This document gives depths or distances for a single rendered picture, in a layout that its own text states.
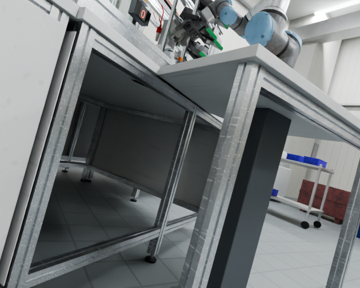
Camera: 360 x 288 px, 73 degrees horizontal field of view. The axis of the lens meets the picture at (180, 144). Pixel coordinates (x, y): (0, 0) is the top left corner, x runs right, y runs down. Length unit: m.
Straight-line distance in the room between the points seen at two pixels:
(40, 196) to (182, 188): 1.50
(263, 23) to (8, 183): 0.92
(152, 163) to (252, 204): 1.37
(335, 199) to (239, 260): 4.64
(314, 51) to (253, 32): 7.97
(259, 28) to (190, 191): 1.39
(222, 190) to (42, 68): 0.49
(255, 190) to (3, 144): 0.80
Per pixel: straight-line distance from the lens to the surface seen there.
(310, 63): 8.84
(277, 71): 0.64
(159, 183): 2.17
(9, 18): 0.62
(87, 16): 0.70
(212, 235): 0.60
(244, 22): 1.41
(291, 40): 1.13
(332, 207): 5.61
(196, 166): 2.02
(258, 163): 0.97
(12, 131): 0.63
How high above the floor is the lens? 0.60
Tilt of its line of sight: 1 degrees up
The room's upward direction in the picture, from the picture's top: 15 degrees clockwise
